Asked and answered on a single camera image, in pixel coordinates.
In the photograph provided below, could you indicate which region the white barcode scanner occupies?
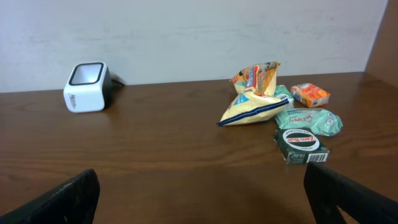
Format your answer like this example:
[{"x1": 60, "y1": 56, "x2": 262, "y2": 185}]
[{"x1": 63, "y1": 62, "x2": 112, "y2": 113}]

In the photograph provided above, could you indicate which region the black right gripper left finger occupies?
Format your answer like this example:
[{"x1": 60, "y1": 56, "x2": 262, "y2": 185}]
[{"x1": 1, "y1": 169, "x2": 100, "y2": 224}]

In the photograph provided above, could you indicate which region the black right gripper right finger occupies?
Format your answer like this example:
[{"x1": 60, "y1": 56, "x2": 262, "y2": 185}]
[{"x1": 303, "y1": 162, "x2": 397, "y2": 223}]

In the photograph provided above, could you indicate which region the yellow white snack bag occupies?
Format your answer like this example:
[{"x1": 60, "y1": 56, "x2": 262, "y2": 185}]
[{"x1": 217, "y1": 62, "x2": 289, "y2": 126}]

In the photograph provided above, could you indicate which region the teal Kleenex tissue pack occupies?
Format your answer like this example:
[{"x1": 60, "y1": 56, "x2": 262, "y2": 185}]
[{"x1": 274, "y1": 85, "x2": 294, "y2": 108}]

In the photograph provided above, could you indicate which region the green white snack packet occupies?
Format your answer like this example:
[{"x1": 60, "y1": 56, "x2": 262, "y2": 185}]
[{"x1": 275, "y1": 108, "x2": 343, "y2": 136}]

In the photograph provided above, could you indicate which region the dark box round white label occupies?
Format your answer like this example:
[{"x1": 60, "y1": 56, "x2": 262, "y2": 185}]
[{"x1": 274, "y1": 128, "x2": 330, "y2": 164}]

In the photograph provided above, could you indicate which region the clear orange snack packet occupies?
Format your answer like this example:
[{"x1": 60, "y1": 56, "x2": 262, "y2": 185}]
[{"x1": 290, "y1": 83, "x2": 331, "y2": 108}]

